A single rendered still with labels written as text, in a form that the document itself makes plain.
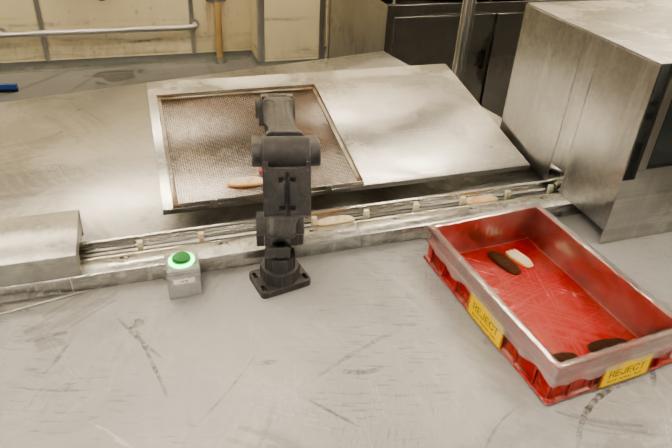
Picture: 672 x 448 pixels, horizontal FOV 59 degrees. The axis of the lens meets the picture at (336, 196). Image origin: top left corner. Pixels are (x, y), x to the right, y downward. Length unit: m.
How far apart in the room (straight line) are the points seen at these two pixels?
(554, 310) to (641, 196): 0.42
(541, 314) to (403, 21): 2.14
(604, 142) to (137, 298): 1.17
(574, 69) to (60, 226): 1.32
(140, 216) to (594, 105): 1.19
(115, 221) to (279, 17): 3.47
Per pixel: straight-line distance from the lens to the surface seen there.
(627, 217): 1.69
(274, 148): 0.93
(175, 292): 1.34
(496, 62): 3.60
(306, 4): 4.92
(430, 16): 3.30
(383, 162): 1.70
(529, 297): 1.43
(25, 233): 1.47
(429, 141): 1.83
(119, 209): 1.67
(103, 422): 1.16
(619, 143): 1.59
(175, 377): 1.20
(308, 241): 1.43
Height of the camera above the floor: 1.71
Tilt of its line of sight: 32 degrees down
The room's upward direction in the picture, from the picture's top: 3 degrees clockwise
